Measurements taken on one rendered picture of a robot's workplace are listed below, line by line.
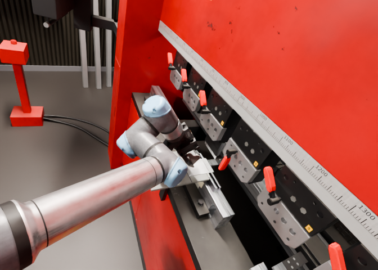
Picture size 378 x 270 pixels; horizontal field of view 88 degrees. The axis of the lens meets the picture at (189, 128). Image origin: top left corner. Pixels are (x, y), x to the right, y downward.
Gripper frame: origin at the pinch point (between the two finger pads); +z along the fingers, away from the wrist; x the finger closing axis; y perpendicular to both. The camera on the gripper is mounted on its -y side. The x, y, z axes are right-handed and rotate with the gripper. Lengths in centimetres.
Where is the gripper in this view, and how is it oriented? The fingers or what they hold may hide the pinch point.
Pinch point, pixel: (188, 160)
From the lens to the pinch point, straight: 84.2
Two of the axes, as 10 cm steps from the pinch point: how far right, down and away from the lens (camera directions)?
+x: -3.9, -6.3, 6.7
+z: 3.4, 5.7, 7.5
